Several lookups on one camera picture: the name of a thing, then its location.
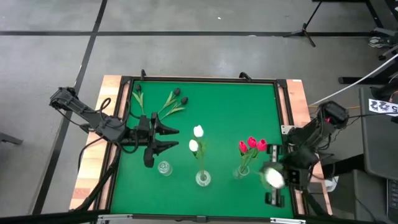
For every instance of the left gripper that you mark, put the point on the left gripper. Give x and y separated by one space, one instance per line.
143 133

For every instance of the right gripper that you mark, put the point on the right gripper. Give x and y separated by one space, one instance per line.
297 179

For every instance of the white artificial tulip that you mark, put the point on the white artificial tulip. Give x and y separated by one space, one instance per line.
193 145
198 131
274 178

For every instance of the black artificial tulip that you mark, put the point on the black artificial tulip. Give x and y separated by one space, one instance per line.
177 91
137 87
184 100

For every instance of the red artificial tulip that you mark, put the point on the red artificial tulip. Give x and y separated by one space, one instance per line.
243 147
252 142
262 145

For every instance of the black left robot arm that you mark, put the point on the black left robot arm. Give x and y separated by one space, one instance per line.
93 116

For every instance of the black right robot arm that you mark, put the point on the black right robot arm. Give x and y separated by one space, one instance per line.
314 133

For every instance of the ribbed clear glass vase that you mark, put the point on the ribbed clear glass vase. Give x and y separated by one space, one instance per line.
164 168

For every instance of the diamond-pattern clear glass vase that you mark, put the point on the diamond-pattern clear glass vase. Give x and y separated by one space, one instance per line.
199 182

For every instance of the smooth clear glass vase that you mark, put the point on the smooth clear glass vase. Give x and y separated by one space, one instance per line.
236 174

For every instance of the small white object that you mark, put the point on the small white object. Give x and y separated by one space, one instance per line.
332 183

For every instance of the green table mat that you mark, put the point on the green table mat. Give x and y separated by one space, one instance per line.
217 199

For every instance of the dark grey desk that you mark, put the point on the dark grey desk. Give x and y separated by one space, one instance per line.
382 155

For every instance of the black keyboard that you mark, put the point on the black keyboard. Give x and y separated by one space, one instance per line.
392 199

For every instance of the white paper number tag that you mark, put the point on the white paper number tag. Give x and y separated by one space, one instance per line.
381 106

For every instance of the black desk foot bar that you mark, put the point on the black desk foot bar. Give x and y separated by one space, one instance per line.
351 80

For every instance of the black rig bar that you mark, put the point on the black rig bar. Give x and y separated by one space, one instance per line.
46 217

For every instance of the black tripod stand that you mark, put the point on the black tripod stand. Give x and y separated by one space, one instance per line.
304 31

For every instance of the grey furniture foot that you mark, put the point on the grey furniture foot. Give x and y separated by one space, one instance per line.
9 138

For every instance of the person's shoe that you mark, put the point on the person's shoe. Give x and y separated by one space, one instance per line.
377 42

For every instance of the grey chair base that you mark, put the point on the grey chair base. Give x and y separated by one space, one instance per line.
387 31

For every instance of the silver metal bracket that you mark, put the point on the silver metal bracket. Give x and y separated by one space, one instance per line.
115 216
287 221

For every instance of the black frame clamp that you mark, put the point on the black frame clamp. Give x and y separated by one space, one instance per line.
143 74
245 75

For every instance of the black metal table frame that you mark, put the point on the black metal table frame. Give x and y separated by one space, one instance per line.
202 78

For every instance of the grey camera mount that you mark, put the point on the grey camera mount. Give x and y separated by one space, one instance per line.
201 218

